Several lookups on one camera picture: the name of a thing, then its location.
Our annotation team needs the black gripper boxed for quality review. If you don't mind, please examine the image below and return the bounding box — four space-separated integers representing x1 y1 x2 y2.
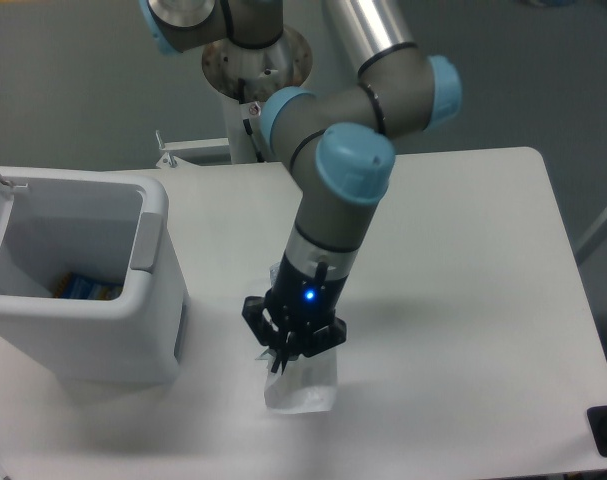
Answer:
242 255 347 374

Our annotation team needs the crushed clear plastic bottle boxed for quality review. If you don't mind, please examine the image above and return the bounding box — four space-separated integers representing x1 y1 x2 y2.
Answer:
269 262 281 286

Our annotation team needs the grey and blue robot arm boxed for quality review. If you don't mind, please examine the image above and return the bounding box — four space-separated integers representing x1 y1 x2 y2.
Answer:
139 1 462 373

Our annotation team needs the white trash can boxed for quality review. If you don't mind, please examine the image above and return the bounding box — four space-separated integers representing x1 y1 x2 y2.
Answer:
0 167 187 383

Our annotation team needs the blue box in trash can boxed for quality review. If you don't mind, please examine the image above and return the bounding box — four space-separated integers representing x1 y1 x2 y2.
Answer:
53 272 123 301

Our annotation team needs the white left base bracket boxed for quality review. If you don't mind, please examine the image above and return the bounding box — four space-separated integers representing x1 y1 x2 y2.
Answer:
155 130 231 168

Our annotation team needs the black cable on pedestal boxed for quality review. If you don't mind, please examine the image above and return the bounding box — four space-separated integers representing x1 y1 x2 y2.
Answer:
237 77 266 164

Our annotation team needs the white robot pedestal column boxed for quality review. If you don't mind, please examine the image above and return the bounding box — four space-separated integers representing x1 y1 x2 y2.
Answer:
202 26 313 164

